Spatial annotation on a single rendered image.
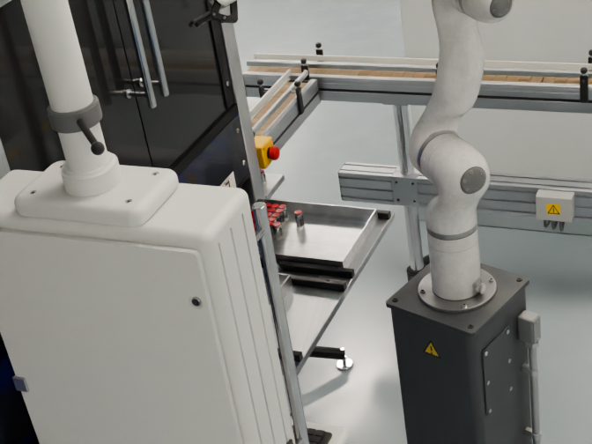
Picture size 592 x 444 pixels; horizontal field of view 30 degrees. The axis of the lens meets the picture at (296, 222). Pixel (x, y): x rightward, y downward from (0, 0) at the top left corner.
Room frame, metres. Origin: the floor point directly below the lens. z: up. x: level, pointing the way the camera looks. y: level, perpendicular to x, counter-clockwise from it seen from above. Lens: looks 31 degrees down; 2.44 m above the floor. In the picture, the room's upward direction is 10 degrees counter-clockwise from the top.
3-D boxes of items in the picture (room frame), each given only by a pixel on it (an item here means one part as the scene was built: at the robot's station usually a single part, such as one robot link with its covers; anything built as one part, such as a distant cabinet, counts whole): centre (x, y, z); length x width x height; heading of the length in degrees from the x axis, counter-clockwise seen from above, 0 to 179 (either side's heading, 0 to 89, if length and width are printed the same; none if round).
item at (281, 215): (2.57, 0.07, 0.91); 0.18 x 0.02 x 0.05; 152
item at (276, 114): (3.18, 0.06, 0.92); 0.69 x 0.16 x 0.16; 152
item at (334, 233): (2.53, -0.01, 0.90); 0.34 x 0.26 x 0.04; 62
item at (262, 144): (2.86, 0.07, 0.99); 0.08 x 0.07 x 0.07; 62
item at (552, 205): (3.09, -0.85, 0.50); 0.12 x 0.05 x 0.09; 62
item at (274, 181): (2.89, 0.10, 0.87); 0.14 x 0.13 x 0.02; 62
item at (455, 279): (2.21, -0.36, 0.95); 0.19 x 0.19 x 0.18
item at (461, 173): (2.18, -0.37, 1.16); 0.19 x 0.12 x 0.24; 18
